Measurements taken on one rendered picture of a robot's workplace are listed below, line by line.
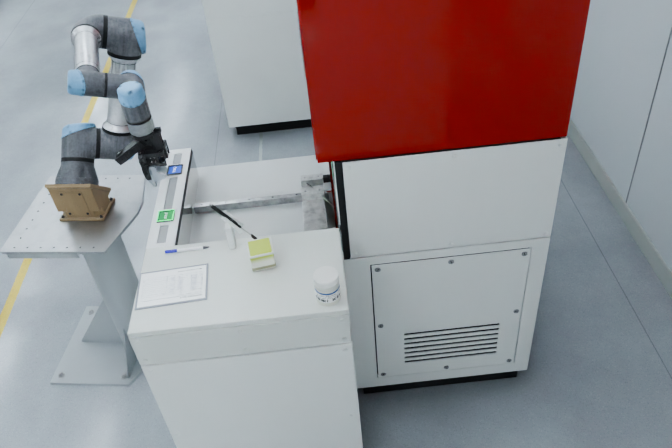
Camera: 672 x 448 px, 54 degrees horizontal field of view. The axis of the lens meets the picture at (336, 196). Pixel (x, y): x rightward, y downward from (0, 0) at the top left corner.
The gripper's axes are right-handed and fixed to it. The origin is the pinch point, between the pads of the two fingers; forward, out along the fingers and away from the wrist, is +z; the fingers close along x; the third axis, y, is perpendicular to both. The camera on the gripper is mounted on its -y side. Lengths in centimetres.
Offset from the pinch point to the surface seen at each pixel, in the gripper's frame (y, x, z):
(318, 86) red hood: 57, -15, -37
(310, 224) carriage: 49, -3, 23
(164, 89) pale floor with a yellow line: -58, 264, 111
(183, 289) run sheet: 10.6, -35.5, 13.8
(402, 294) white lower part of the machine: 78, -16, 49
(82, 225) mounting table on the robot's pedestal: -36.0, 17.1, 28.7
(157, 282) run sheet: 2.4, -31.4, 13.8
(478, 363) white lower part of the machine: 108, -16, 94
